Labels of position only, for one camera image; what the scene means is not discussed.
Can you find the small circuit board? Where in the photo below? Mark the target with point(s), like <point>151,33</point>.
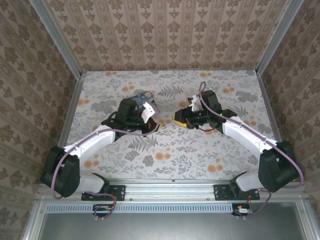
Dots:
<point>102,208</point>
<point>242,210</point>

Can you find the aluminium mounting rail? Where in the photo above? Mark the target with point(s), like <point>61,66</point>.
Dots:
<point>170,190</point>

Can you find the aluminium corner post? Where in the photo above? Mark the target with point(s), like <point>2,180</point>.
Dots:
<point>56,37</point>
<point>278,37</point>

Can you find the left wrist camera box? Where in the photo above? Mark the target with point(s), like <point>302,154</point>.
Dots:
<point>149,112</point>

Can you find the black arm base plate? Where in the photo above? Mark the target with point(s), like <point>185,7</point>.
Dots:
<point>117,192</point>
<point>221,192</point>

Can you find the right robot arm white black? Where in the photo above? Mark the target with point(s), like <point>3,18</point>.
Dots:
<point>250,135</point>

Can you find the grey sheet metal panel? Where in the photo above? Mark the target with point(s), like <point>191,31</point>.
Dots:
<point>170,227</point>

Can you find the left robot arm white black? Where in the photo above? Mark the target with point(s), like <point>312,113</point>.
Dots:
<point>87,142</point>

